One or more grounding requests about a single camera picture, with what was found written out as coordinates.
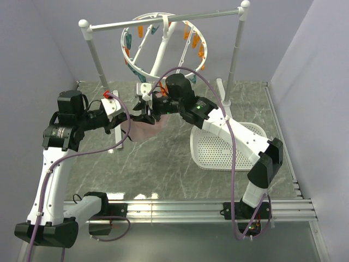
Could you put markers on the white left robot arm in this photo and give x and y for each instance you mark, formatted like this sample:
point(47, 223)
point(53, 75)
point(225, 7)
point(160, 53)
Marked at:
point(48, 223)

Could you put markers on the teal left back peg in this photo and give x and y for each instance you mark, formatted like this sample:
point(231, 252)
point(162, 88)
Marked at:
point(128, 39)

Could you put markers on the orange left clothes peg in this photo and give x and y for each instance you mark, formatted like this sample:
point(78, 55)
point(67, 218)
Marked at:
point(127, 55)

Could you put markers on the teal back clothes peg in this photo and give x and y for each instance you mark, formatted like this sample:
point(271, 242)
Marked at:
point(154, 29)

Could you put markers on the aluminium mounting rail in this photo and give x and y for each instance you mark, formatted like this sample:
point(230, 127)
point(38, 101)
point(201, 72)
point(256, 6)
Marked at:
point(210, 211)

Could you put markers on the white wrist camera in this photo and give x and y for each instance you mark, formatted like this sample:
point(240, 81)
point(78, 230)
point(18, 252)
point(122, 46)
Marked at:
point(143, 91)
point(111, 105)

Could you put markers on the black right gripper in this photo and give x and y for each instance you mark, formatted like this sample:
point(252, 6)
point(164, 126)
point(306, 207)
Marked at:
point(145, 118)

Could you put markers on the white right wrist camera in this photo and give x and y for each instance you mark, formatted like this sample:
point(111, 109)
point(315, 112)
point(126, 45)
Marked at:
point(143, 91)

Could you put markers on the orange right middle peg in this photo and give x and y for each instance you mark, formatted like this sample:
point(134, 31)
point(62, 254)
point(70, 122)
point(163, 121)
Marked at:
point(201, 52)

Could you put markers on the orange clothes peg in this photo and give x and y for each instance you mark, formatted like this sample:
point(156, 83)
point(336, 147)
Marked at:
point(127, 55)
point(162, 89)

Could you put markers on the pink underwear navy trim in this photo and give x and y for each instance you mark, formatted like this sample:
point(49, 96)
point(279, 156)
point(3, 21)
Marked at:
point(140, 131)

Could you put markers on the orange right back peg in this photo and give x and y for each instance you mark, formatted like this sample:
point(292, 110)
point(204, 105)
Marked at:
point(186, 31)

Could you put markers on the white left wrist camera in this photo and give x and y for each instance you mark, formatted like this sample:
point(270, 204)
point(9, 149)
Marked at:
point(111, 105)

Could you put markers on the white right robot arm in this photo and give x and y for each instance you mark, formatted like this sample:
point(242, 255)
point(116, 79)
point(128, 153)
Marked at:
point(266, 156)

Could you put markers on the teal clothes peg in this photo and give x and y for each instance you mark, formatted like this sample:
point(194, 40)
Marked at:
point(154, 29)
point(142, 78)

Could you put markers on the white perforated plastic basket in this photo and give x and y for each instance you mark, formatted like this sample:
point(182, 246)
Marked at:
point(210, 152)

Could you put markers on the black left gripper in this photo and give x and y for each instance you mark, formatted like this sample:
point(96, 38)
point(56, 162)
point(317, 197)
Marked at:
point(117, 118)

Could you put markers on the teal left front peg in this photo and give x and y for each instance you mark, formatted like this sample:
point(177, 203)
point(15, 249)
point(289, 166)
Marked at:
point(133, 70)

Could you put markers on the orange right upper peg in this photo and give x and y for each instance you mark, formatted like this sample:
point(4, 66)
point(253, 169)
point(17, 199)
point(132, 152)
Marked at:
point(195, 40)

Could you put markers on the white round clip hanger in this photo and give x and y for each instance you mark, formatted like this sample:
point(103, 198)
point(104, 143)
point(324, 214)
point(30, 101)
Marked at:
point(167, 33)

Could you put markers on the orange front clothes peg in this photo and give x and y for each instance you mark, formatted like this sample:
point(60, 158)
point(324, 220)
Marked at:
point(162, 89)

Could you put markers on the teal front clothes peg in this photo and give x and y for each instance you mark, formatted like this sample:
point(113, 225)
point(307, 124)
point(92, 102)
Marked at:
point(142, 78)

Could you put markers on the orange back left peg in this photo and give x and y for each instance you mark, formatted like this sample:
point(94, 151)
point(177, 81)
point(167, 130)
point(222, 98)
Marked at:
point(140, 31)

